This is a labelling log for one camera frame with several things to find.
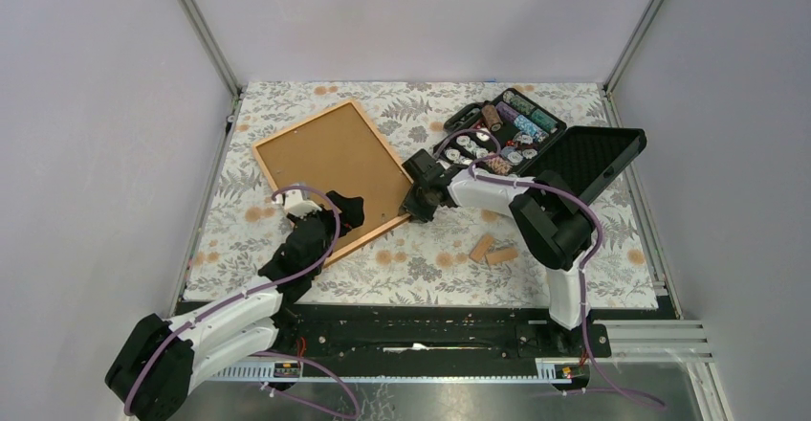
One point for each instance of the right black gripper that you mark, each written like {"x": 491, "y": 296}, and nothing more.
{"x": 411, "y": 206}

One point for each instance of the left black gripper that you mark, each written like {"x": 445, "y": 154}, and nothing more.
{"x": 350, "y": 217}

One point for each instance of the brown cardboard backing board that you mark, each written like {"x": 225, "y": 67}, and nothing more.
{"x": 336, "y": 158}

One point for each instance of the wooden picture frame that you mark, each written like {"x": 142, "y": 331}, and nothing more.
{"x": 393, "y": 152}

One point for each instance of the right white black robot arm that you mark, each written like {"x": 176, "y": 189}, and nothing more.
{"x": 560, "y": 231}

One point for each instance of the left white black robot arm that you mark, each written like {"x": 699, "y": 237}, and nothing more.
{"x": 164, "y": 360}

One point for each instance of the floral patterned table mat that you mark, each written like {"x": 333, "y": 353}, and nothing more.
{"x": 414, "y": 263}

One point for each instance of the small wooden block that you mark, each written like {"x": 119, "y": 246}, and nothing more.
{"x": 501, "y": 256}
{"x": 479, "y": 251}

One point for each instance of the black poker chip case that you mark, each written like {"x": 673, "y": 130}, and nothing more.
{"x": 524, "y": 139}

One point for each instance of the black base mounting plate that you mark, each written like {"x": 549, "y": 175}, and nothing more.
{"x": 424, "y": 341}

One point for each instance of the aluminium rail frame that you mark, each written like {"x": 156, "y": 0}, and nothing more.
{"x": 609, "y": 344}

